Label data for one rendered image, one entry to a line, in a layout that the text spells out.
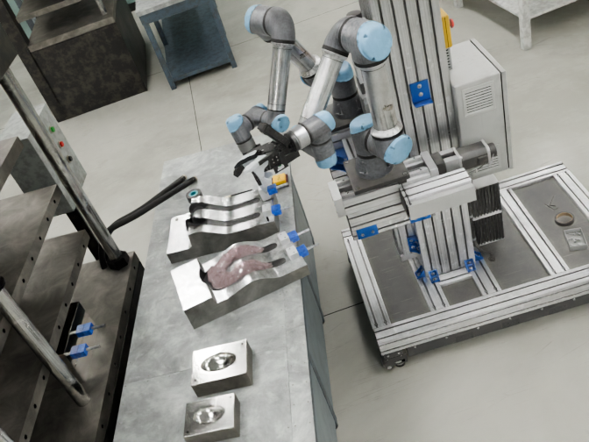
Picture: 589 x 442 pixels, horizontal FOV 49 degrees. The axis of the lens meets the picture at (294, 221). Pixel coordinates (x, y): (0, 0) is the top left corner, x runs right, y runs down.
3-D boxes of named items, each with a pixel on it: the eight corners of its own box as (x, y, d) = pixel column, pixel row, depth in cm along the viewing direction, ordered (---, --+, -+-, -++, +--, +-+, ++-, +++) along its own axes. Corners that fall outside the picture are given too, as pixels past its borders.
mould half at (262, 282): (288, 238, 275) (280, 219, 268) (310, 274, 255) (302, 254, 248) (180, 288, 269) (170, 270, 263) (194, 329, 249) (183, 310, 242)
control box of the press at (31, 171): (177, 317, 376) (52, 101, 286) (173, 358, 352) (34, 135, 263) (142, 325, 379) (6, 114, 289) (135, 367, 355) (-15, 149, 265)
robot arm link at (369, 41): (391, 144, 247) (362, 9, 214) (418, 157, 236) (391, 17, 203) (367, 160, 243) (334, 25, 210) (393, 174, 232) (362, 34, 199)
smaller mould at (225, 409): (240, 402, 217) (234, 392, 213) (239, 437, 206) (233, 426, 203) (192, 413, 219) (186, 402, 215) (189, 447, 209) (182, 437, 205)
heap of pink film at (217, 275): (261, 245, 268) (256, 231, 263) (275, 269, 254) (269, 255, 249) (204, 271, 265) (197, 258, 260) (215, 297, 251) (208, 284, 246)
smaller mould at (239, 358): (252, 351, 233) (246, 338, 228) (252, 385, 221) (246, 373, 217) (200, 363, 235) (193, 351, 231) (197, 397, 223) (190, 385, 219)
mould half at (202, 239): (278, 200, 298) (269, 177, 290) (280, 236, 278) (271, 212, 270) (176, 226, 304) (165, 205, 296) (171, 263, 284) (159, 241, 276)
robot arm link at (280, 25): (307, 10, 252) (293, 133, 267) (287, 7, 260) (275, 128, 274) (285, 7, 244) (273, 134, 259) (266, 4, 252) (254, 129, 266)
